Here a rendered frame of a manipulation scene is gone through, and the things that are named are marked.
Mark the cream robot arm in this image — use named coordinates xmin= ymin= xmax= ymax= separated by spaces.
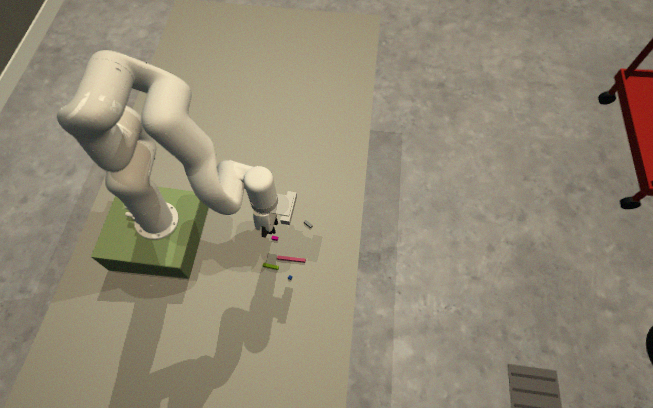
xmin=57 ymin=50 xmax=297 ymax=240

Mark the pink rod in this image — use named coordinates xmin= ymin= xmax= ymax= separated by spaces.
xmin=277 ymin=256 xmax=306 ymax=263

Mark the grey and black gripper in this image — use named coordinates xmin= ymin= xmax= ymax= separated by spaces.
xmin=253 ymin=209 xmax=278 ymax=238

